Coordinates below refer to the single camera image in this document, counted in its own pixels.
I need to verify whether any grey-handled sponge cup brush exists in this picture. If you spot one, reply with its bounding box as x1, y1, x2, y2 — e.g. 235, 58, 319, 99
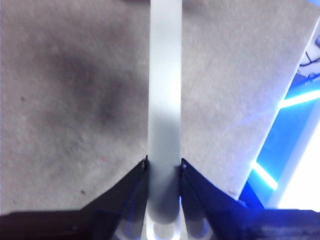
140, 0, 189, 240

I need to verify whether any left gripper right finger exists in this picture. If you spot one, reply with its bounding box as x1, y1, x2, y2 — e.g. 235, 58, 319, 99
179, 157, 320, 240

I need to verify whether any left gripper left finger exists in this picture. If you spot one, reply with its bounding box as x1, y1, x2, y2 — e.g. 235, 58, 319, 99
0, 154, 150, 240

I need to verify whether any black loose cable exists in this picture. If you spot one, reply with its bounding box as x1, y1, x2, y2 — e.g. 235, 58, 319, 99
298, 34, 320, 86

